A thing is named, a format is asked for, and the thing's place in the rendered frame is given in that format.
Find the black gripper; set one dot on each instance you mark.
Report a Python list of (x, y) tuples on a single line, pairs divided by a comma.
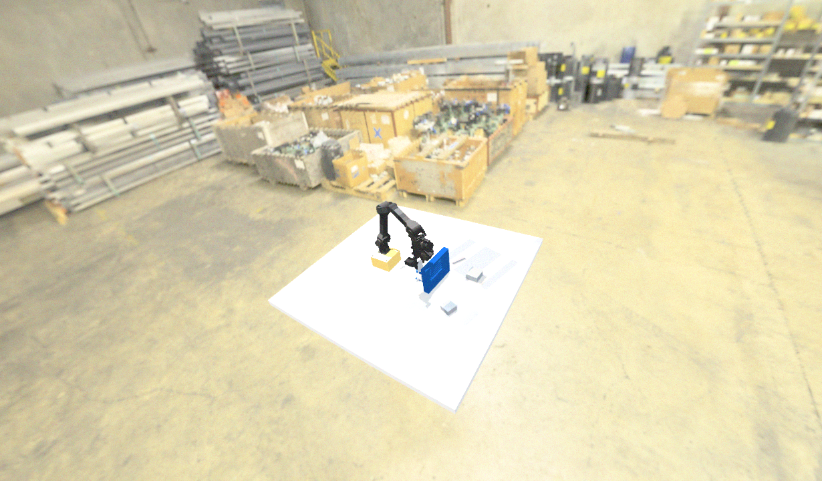
[(412, 262)]

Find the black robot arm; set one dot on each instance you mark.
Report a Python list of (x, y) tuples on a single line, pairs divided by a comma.
[(412, 228)]

